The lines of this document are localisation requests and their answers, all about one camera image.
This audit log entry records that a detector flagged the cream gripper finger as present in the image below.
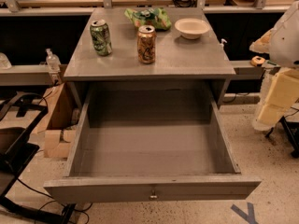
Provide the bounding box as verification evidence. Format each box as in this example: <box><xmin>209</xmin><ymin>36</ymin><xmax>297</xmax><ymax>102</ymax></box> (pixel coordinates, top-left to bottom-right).
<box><xmin>252</xmin><ymin>68</ymin><xmax>299</xmax><ymax>131</ymax></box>

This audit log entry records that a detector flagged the orange soda can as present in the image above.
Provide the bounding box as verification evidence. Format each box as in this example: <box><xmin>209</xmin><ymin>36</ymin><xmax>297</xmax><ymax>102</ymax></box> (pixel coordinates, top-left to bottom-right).
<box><xmin>137</xmin><ymin>25</ymin><xmax>156</xmax><ymax>63</ymax></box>

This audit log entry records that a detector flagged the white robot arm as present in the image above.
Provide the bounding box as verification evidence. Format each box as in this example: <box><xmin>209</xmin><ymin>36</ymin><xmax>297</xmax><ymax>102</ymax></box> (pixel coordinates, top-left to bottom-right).
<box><xmin>249</xmin><ymin>1</ymin><xmax>299</xmax><ymax>131</ymax></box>

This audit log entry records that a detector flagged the open grey top drawer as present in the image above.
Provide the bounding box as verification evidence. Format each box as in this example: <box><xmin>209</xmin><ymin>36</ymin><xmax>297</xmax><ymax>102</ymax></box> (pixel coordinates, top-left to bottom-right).
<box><xmin>44</xmin><ymin>80</ymin><xmax>261</xmax><ymax>203</ymax></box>

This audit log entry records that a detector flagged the green soda can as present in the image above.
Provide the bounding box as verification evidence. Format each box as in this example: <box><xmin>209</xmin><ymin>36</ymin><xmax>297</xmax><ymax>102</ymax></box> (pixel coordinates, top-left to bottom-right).
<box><xmin>90</xmin><ymin>20</ymin><xmax>112</xmax><ymax>56</ymax></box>

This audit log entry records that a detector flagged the black tripod stand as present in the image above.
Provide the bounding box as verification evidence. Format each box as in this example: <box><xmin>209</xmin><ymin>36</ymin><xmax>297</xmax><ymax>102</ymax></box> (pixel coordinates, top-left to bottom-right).
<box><xmin>264</xmin><ymin>115</ymin><xmax>299</xmax><ymax>159</ymax></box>

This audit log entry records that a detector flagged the small white pump bottle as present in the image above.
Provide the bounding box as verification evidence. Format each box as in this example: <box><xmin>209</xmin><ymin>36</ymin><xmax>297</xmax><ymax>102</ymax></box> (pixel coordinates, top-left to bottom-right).
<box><xmin>221</xmin><ymin>38</ymin><xmax>228</xmax><ymax>49</ymax></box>

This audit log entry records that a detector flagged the white bowl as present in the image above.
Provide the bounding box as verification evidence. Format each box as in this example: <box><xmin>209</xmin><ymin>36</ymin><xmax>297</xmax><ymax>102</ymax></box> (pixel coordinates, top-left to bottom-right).
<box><xmin>175</xmin><ymin>18</ymin><xmax>210</xmax><ymax>39</ymax></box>

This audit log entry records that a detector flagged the green chip bag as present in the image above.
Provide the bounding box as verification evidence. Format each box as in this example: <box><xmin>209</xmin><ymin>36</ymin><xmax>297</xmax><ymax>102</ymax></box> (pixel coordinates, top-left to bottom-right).
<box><xmin>124</xmin><ymin>7</ymin><xmax>172</xmax><ymax>31</ymax></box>

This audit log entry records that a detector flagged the grey cabinet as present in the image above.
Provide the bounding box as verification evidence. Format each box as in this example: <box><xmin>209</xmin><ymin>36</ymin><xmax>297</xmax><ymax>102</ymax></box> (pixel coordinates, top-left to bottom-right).
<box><xmin>64</xmin><ymin>8</ymin><xmax>235</xmax><ymax>100</ymax></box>

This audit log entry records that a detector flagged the clear sanitizer bottle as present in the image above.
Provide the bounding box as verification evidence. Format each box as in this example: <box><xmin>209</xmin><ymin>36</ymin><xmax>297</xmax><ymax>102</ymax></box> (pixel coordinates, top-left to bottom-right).
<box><xmin>46</xmin><ymin>49</ymin><xmax>61</xmax><ymax>72</ymax></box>

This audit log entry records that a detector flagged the cardboard box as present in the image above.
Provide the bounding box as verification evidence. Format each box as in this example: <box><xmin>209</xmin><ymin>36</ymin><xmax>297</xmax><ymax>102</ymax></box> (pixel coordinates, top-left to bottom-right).
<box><xmin>34</xmin><ymin>83</ymin><xmax>77</xmax><ymax>133</ymax></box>

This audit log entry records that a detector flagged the black chair base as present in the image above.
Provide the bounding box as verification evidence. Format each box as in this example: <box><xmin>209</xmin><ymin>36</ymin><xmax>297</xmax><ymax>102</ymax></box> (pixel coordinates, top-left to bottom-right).
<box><xmin>0</xmin><ymin>91</ymin><xmax>75</xmax><ymax>224</ymax></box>

